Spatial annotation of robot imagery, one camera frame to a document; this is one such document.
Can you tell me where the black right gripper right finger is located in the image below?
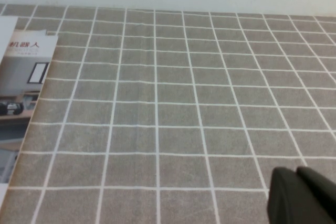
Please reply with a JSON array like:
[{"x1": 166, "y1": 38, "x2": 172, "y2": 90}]
[{"x1": 296, "y1": 165, "x2": 336, "y2": 224}]

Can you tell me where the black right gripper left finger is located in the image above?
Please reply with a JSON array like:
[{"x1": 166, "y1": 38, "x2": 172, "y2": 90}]
[{"x1": 266, "y1": 166, "x2": 329, "y2": 224}]

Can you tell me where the gray white-grid tablecloth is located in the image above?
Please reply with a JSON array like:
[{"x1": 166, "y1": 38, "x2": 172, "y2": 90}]
[{"x1": 0, "y1": 3, "x2": 336, "y2": 224}]

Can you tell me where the robotics brochure with red title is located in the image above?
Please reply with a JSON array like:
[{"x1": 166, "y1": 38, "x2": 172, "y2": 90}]
[{"x1": 0, "y1": 28, "x2": 59, "y2": 201}]

